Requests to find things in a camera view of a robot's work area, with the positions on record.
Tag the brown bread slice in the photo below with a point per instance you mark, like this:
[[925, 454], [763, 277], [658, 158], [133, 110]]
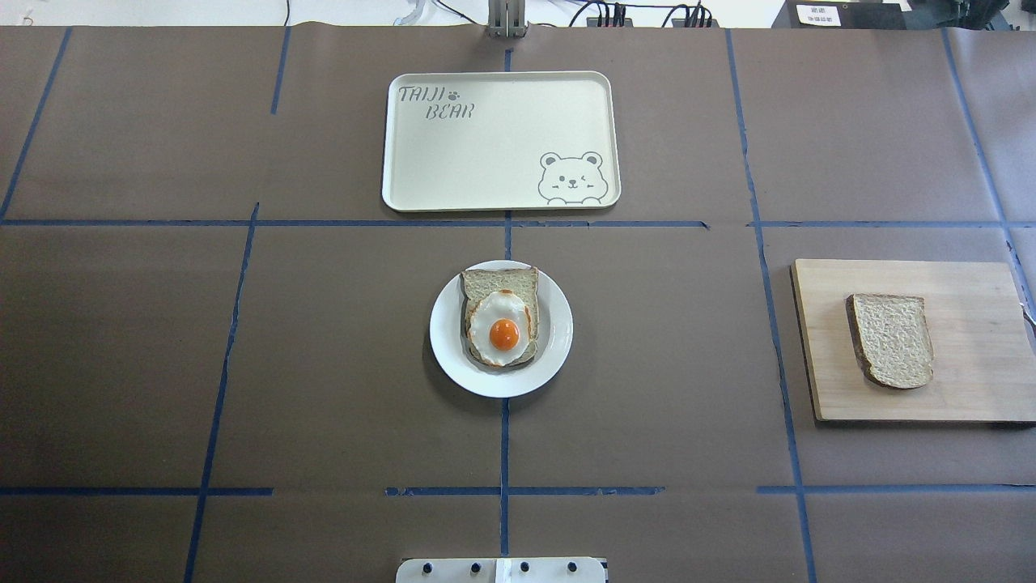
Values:
[[891, 339]]

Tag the bread slice under egg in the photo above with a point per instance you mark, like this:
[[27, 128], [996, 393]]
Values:
[[478, 283]]

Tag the fried egg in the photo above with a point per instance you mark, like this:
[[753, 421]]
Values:
[[499, 329]]

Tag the cream bear serving tray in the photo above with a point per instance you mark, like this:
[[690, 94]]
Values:
[[500, 141]]

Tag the black power strip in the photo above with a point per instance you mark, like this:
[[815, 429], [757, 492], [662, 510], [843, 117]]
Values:
[[614, 14]]

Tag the wooden cutting board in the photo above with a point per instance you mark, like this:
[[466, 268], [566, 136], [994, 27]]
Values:
[[983, 366]]

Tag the aluminium profile post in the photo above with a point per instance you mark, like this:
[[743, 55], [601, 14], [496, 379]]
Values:
[[507, 19]]

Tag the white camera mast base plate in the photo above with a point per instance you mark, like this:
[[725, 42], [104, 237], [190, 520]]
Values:
[[504, 569]]

